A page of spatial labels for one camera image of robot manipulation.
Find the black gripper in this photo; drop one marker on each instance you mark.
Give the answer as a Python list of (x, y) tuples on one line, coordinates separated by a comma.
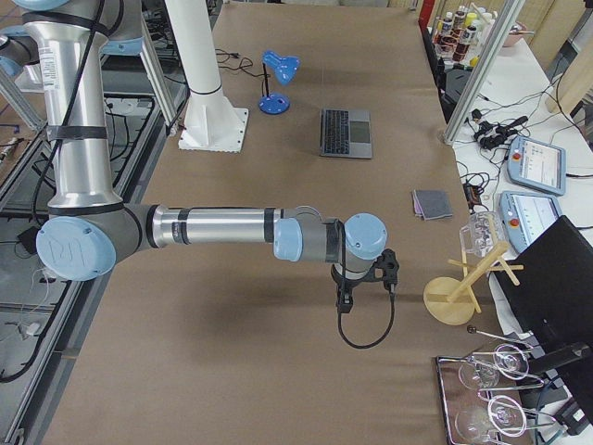
[(348, 285)]

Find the grey laptop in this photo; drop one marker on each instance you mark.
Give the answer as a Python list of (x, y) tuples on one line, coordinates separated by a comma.
[(346, 133)]

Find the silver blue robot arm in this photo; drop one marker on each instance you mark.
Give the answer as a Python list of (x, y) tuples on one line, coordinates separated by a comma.
[(90, 229)]

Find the wooden mug tree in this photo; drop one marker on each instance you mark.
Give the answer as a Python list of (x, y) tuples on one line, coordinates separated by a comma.
[(452, 301)]

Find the clear glass mug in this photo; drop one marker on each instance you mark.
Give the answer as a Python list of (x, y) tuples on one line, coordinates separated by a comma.
[(483, 231)]

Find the upper wine glass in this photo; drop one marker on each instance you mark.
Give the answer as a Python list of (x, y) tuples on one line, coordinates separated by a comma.
[(483, 369)]

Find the wine glass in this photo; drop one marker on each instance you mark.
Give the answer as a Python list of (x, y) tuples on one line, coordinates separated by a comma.
[(501, 419), (483, 369)]

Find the metal glass rack tray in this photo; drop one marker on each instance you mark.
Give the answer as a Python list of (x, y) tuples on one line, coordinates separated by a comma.
[(455, 397)]

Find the lower blue teach pendant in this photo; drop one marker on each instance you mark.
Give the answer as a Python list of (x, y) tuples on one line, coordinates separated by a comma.
[(526, 216)]

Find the blue teach pendant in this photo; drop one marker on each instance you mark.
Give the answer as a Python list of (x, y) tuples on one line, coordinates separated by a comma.
[(526, 216), (537, 165)]

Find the lower wine glass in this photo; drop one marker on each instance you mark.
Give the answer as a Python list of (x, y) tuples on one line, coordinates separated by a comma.
[(501, 419)]

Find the black monitor panel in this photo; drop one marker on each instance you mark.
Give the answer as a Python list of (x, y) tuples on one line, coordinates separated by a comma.
[(553, 299)]

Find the upper blue teach pendant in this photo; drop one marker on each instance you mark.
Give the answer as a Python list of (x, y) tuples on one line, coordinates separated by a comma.
[(537, 165)]

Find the blue desk lamp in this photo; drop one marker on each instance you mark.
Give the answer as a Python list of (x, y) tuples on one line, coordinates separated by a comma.
[(284, 69)]

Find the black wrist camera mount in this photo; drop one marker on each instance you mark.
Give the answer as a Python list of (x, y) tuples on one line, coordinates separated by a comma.
[(386, 269)]

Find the white camera mast with base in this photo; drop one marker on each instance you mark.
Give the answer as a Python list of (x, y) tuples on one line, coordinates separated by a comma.
[(211, 122)]

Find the aluminium frame post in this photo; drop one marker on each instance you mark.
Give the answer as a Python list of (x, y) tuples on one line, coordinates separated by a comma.
[(494, 42)]

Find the copper wire bottle rack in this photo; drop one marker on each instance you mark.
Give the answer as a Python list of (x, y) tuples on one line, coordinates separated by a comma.
[(455, 35)]

